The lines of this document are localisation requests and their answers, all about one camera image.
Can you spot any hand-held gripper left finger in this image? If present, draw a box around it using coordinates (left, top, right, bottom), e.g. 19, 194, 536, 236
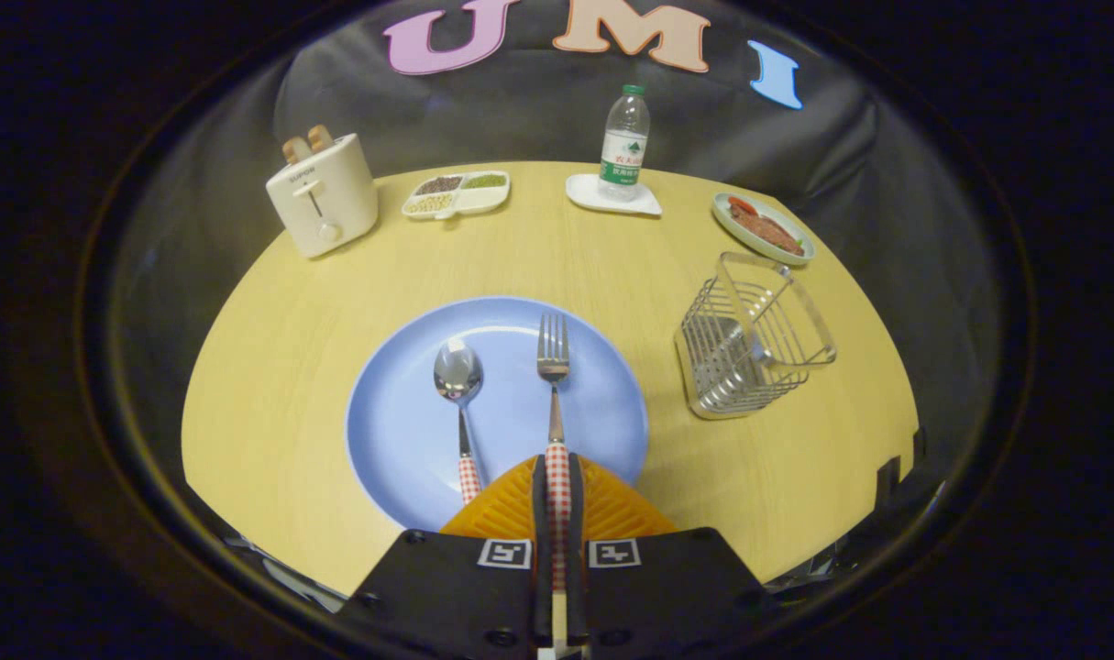
338, 455, 554, 660

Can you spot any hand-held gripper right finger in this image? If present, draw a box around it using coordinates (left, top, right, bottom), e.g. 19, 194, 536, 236
568, 454, 779, 660

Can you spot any fork with red checkered handle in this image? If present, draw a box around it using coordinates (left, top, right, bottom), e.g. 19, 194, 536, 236
535, 313, 573, 660

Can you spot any blue round plate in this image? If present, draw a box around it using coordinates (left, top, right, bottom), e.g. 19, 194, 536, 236
346, 295, 650, 533

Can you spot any white square coaster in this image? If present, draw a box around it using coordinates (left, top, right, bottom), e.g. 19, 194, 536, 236
566, 173, 664, 218

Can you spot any white divided tray with grains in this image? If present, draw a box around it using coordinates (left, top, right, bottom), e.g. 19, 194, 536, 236
402, 170, 512, 221

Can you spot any green plate with food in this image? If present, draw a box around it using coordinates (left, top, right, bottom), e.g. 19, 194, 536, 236
711, 192, 816, 268

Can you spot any clear plastic water bottle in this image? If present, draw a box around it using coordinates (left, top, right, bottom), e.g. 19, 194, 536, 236
598, 84, 652, 203

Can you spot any cream white toaster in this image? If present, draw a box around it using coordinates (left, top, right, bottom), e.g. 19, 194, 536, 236
265, 133, 380, 259

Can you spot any black backdrop cloth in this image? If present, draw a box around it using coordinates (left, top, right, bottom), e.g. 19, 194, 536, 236
107, 0, 1007, 514

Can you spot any spoon with red checkered handle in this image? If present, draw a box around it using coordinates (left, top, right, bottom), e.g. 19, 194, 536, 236
433, 337, 484, 506

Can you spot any metal wire cutlery basket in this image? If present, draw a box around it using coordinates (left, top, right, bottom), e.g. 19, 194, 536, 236
674, 251, 838, 421

